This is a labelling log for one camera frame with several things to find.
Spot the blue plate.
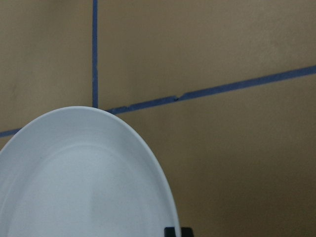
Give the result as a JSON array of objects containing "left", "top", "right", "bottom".
[{"left": 0, "top": 106, "right": 181, "bottom": 237}]

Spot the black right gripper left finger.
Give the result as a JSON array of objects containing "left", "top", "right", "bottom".
[{"left": 164, "top": 227, "right": 175, "bottom": 237}]

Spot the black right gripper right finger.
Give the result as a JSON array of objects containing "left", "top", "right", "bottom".
[{"left": 181, "top": 227, "right": 194, "bottom": 237}]

